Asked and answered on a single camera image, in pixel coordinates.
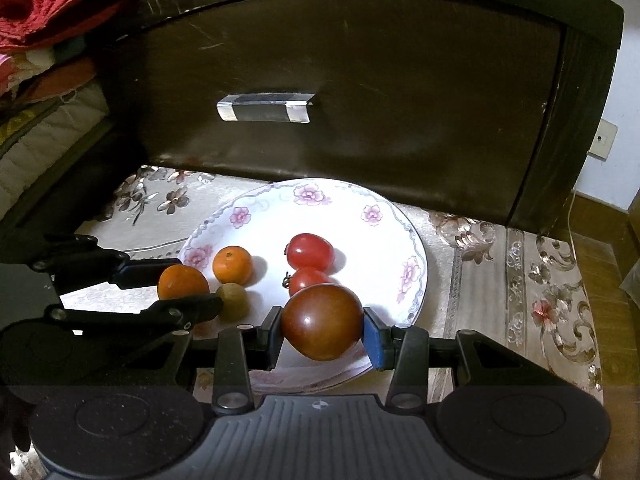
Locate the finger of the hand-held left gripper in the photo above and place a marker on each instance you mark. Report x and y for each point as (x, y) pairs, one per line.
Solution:
(190, 310)
(145, 274)

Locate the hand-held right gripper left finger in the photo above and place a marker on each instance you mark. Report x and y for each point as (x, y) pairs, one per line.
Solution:
(274, 332)

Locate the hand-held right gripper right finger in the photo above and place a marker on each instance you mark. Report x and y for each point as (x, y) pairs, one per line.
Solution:
(372, 341)

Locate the small orange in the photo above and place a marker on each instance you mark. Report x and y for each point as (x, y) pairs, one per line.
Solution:
(232, 265)
(182, 284)

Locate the brown longan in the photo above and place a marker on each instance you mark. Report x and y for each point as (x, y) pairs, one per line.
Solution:
(234, 301)

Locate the large dark red tomato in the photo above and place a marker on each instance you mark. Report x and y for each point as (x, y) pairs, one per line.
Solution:
(321, 321)

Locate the red cherry tomato with stem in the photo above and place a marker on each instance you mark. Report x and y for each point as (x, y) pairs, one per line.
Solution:
(306, 280)

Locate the white floral bowl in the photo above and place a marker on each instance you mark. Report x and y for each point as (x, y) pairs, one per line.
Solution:
(280, 215)

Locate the floral tablecloth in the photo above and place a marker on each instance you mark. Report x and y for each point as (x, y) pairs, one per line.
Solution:
(500, 280)

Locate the dark wooden nightstand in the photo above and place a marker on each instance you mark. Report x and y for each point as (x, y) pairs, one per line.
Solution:
(375, 85)

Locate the white wall socket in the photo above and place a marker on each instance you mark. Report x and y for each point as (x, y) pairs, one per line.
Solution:
(602, 139)

